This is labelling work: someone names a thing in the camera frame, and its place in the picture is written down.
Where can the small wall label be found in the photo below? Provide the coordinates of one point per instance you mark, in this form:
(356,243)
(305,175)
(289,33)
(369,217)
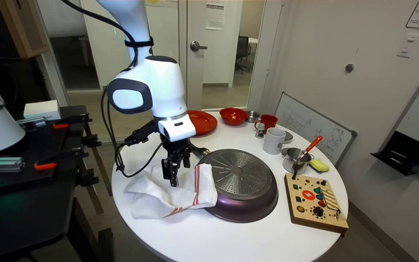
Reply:
(408,45)

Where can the yellow green sponge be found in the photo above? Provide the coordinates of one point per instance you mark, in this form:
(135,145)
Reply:
(319,166)

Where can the white box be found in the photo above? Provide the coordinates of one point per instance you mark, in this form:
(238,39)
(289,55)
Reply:
(43,109)

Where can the white mug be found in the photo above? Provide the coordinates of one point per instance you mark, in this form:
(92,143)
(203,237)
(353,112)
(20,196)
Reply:
(273,141)

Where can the paper sign on door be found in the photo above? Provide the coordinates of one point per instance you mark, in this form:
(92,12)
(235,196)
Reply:
(215,16)

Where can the white door with glass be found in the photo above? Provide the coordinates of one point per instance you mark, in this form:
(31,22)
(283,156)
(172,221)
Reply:
(196,29)

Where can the white towel with red stripes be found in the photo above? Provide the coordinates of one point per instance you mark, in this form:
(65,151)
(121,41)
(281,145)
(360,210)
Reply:
(167,196)

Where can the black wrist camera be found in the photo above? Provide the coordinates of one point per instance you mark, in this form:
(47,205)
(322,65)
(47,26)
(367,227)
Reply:
(142,132)

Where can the red bowl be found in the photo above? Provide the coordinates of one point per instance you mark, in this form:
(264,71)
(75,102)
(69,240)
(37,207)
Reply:
(233,116)

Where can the wooden toy board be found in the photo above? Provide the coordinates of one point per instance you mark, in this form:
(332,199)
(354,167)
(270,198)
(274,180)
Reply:
(316,204)

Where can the wooden cabinet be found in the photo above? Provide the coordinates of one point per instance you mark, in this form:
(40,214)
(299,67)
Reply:
(23,26)

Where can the black office chair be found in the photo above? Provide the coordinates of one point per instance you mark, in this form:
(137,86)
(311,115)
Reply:
(244,51)

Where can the round wall knob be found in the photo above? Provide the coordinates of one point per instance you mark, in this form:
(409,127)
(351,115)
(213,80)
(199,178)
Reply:
(350,68)

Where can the small leaning whiteboard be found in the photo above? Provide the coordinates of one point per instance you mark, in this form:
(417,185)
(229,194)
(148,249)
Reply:
(312,124)

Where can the steel pot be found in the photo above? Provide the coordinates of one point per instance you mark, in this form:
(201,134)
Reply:
(292,157)

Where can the red mug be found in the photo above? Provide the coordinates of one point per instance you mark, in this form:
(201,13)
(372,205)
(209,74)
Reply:
(268,122)

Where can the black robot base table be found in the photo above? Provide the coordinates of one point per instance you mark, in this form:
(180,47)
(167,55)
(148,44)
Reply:
(21,212)

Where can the black wall tray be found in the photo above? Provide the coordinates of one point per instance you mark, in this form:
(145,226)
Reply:
(404,153)

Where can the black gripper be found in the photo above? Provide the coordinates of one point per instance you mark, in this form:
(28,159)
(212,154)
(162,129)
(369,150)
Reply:
(175,147)

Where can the black clamp with orange tip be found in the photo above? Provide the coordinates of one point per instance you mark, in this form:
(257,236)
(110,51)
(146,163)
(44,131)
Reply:
(60,125)
(46,166)

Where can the red plate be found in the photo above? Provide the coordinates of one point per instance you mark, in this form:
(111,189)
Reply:
(204,122)

